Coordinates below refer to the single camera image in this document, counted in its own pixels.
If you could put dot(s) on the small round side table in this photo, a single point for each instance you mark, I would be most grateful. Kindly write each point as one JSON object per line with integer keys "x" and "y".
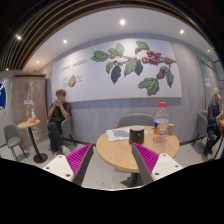
{"x": 39, "y": 157}

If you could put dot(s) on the grey chair under seated man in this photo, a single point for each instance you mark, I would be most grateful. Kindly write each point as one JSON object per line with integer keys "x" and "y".
{"x": 66, "y": 130}

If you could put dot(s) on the seated man in black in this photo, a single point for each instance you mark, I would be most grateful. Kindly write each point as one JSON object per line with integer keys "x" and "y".
{"x": 59, "y": 111}

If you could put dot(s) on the small bottle on side table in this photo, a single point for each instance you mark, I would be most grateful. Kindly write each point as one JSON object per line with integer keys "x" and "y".
{"x": 33, "y": 117}

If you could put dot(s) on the seated person at right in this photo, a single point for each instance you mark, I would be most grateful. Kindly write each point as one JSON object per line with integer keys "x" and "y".
{"x": 213, "y": 117}

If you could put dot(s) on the coffee cherries wall poster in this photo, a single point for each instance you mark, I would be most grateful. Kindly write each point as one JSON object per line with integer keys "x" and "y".
{"x": 121, "y": 69}

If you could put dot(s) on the round wooden table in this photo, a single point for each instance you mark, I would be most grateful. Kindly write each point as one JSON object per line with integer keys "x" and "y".
{"x": 118, "y": 153}

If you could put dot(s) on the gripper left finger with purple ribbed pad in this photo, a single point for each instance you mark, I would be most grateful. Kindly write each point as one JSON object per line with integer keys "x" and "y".
{"x": 73, "y": 166}

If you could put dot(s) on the black mug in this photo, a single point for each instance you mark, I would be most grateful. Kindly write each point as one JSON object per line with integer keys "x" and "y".
{"x": 136, "y": 134}

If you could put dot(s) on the white paper napkin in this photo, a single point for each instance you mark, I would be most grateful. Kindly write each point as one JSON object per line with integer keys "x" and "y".
{"x": 118, "y": 134}

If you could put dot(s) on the small brown paper cup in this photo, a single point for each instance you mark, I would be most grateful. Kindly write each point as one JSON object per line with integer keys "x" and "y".
{"x": 170, "y": 129}

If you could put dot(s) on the grey chair behind table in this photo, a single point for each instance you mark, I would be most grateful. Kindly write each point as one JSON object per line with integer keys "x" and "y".
{"x": 135, "y": 119}

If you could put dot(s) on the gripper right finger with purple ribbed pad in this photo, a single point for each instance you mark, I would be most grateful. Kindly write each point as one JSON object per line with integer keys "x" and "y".
{"x": 153, "y": 166}

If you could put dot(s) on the clear plastic bottle, red cap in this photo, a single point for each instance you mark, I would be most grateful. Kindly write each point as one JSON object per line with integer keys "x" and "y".
{"x": 161, "y": 124}

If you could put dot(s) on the grey chair at right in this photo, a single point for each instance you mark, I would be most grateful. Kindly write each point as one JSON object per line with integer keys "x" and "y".
{"x": 202, "y": 124}

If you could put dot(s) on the grey chair at left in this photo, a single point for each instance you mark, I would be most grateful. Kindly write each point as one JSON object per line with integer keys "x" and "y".
{"x": 12, "y": 137}

